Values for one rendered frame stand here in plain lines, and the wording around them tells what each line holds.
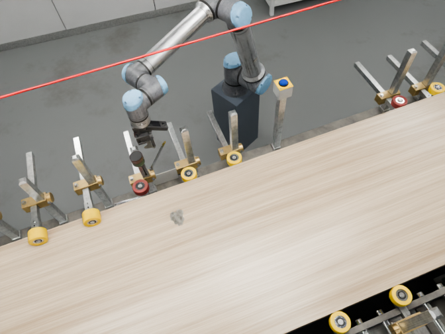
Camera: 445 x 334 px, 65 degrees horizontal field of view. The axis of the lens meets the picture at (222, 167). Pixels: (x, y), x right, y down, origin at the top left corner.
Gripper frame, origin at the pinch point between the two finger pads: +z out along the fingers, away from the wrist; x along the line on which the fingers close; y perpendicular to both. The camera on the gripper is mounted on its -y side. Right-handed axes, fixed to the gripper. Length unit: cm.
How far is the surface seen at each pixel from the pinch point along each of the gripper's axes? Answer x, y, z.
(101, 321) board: 72, 43, 7
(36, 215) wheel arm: 16, 62, 1
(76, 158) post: 9.0, 33.7, -20.0
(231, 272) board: 73, -14, 7
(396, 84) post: 10, -139, 3
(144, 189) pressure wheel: 18.6, 12.0, 6.7
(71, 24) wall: -261, 46, 84
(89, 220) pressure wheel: 28.9, 38.7, 0.5
